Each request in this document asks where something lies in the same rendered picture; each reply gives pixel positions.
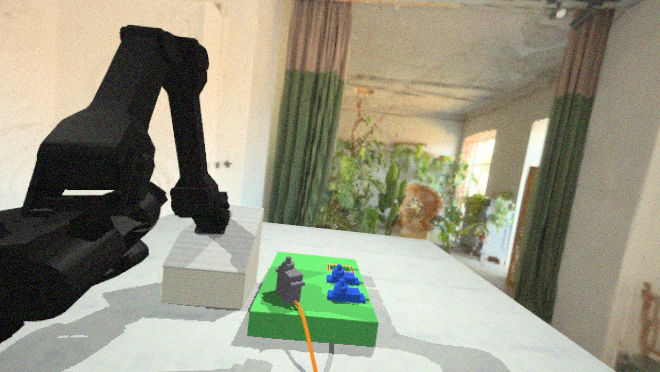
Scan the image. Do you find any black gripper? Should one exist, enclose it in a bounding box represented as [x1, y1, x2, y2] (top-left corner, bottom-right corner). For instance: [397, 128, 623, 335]
[0, 240, 149, 343]

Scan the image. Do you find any green rectangular block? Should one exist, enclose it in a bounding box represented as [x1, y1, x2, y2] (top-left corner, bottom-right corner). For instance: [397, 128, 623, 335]
[247, 252, 379, 346]

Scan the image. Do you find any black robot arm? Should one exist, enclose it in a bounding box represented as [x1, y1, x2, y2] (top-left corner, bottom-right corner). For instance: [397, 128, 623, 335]
[0, 25, 231, 322]

